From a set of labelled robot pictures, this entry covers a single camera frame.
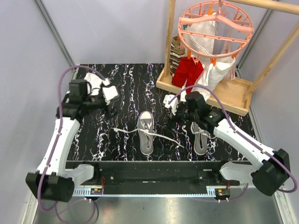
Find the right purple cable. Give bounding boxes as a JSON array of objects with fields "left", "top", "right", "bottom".
[{"left": 168, "top": 85, "right": 299, "bottom": 203}]

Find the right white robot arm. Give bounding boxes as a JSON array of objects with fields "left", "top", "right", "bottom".
[{"left": 163, "top": 92, "right": 291, "bottom": 196}]

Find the wooden drying rack frame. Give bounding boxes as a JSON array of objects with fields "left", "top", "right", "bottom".
[{"left": 156, "top": 0, "right": 299, "bottom": 116}]

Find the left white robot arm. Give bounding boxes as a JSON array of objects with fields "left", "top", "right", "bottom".
[{"left": 25, "top": 79, "right": 119, "bottom": 202}]

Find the aluminium rail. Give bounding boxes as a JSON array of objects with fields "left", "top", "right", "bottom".
[{"left": 30, "top": 169, "right": 290, "bottom": 196}]

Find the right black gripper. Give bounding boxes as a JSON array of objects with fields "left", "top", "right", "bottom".
[{"left": 164, "top": 101, "right": 198, "bottom": 134}]

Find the white hanging cloth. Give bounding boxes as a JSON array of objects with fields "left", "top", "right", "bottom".
[{"left": 181, "top": 21, "right": 235, "bottom": 101}]

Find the grey sneaker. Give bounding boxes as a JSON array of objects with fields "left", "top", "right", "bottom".
[
  {"left": 137, "top": 111, "right": 154, "bottom": 156},
  {"left": 191, "top": 122, "right": 208, "bottom": 155}
]

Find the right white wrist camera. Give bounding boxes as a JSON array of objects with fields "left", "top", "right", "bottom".
[{"left": 163, "top": 94, "right": 180, "bottom": 115}]

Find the brown striped sock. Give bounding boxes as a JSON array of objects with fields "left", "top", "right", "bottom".
[{"left": 170, "top": 36, "right": 185, "bottom": 77}]

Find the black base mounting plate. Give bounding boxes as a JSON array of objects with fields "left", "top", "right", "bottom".
[{"left": 66, "top": 161, "right": 247, "bottom": 197}]

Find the purple cable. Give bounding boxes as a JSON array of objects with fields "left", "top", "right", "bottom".
[
  {"left": 168, "top": 85, "right": 299, "bottom": 203},
  {"left": 37, "top": 65, "right": 110, "bottom": 222}
]

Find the red hanging garment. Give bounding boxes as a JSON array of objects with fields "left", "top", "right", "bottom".
[{"left": 172, "top": 57, "right": 204, "bottom": 87}]

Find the white folded shirt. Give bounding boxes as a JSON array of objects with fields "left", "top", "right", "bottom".
[{"left": 84, "top": 72, "right": 107, "bottom": 96}]

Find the white shoelace of sneaker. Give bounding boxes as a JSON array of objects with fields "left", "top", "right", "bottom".
[{"left": 112, "top": 128, "right": 184, "bottom": 147}]

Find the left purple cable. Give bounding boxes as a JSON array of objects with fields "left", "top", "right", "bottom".
[{"left": 37, "top": 65, "right": 110, "bottom": 222}]

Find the pink round clothes hanger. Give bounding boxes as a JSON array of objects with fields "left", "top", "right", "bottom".
[{"left": 178, "top": 0, "right": 254, "bottom": 64}]

